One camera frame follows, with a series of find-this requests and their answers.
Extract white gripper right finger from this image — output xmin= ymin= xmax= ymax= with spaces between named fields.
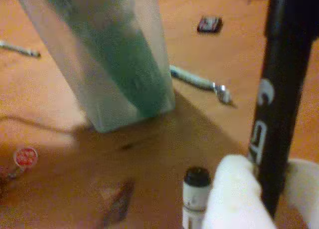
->
xmin=283 ymin=158 xmax=319 ymax=229

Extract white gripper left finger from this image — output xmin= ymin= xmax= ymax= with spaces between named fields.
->
xmin=201 ymin=154 xmax=276 ymax=229

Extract white whiteboard marker black cap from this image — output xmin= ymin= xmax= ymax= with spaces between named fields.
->
xmin=182 ymin=166 xmax=212 ymax=229

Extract black marker pink ends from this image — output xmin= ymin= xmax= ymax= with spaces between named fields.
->
xmin=247 ymin=0 xmax=319 ymax=219

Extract beige ribbed rod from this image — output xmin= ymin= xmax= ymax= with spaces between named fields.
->
xmin=169 ymin=65 xmax=238 ymax=108
xmin=0 ymin=40 xmax=42 ymax=58

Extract small dark square object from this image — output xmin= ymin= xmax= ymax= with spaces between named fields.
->
xmin=196 ymin=15 xmax=223 ymax=35

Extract red round tag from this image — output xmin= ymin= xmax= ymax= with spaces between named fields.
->
xmin=13 ymin=147 xmax=39 ymax=169

